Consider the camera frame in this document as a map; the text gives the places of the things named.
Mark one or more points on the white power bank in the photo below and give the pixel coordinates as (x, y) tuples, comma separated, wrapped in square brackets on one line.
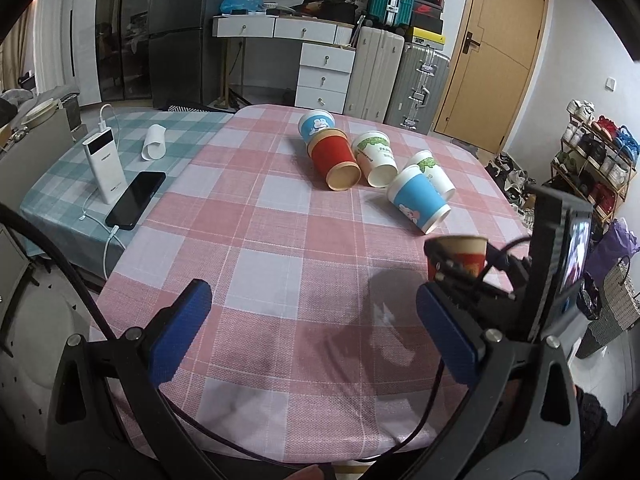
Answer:
[(103, 159)]

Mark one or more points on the red kraft paper cup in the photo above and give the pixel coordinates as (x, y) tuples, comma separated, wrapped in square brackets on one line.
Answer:
[(468, 251)]

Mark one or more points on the woven basket bag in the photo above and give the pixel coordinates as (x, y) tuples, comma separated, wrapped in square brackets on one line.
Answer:
[(619, 310)]

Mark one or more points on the green white paper cup left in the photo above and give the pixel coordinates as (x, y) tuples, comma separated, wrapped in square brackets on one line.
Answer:
[(376, 158)]

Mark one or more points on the teal checked tablecloth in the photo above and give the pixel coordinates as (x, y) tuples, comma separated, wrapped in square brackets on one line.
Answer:
[(94, 197)]

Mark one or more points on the green white paper cup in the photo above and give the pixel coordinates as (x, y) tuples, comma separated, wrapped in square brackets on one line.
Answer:
[(431, 169), (376, 158)]

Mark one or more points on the wooden door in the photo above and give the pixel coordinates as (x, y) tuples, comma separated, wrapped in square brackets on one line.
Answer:
[(494, 60)]

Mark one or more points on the white suitcase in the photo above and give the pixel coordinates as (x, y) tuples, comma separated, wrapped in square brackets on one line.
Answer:
[(377, 59)]

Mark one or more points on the black smartphone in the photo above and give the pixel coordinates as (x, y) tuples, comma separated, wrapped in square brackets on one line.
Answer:
[(129, 208)]

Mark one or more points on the white drawer desk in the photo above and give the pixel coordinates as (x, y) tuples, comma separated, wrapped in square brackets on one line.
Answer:
[(306, 62)]

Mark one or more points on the blue white paper cup front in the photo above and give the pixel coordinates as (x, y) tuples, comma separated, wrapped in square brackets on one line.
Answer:
[(416, 198)]

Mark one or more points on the blue white paper cup back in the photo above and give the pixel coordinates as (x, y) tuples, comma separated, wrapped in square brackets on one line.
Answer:
[(314, 121)]

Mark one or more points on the pink checked tablecloth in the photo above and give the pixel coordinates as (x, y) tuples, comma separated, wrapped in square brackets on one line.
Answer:
[(312, 350)]

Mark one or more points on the red kraft cup lying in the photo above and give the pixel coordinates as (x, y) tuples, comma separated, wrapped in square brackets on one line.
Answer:
[(330, 151)]

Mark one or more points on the purple bag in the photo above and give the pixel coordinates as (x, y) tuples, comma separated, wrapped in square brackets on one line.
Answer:
[(618, 242)]

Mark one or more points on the wooden shoe rack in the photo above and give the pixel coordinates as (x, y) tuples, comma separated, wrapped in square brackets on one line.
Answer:
[(597, 160)]

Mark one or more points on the blue white paper cup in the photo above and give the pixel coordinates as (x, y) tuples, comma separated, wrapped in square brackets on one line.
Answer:
[(314, 121), (416, 198)]

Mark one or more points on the silver suitcase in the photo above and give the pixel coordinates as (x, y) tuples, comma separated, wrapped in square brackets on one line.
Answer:
[(420, 81)]

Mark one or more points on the green white paper cup right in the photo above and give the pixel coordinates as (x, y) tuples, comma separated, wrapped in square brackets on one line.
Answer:
[(431, 169)]

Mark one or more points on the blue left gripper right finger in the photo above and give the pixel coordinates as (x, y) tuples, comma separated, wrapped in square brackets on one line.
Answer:
[(452, 331)]

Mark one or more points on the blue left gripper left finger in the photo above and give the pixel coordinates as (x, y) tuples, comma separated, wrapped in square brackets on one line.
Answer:
[(174, 328)]

